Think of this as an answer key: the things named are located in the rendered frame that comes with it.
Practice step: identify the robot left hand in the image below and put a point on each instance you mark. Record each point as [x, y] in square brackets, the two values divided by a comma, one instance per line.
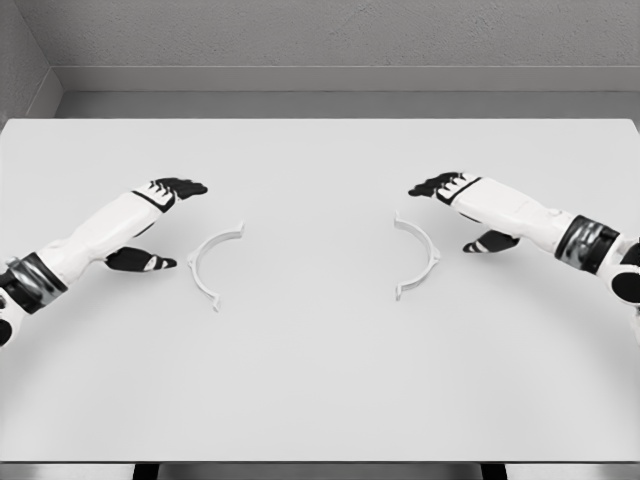
[131, 215]

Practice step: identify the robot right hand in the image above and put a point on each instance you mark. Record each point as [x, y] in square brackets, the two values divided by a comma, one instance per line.
[484, 205]

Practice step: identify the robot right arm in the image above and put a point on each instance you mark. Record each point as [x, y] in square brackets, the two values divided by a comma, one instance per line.
[585, 240]

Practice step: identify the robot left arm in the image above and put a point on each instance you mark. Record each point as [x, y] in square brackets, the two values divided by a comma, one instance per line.
[52, 275]

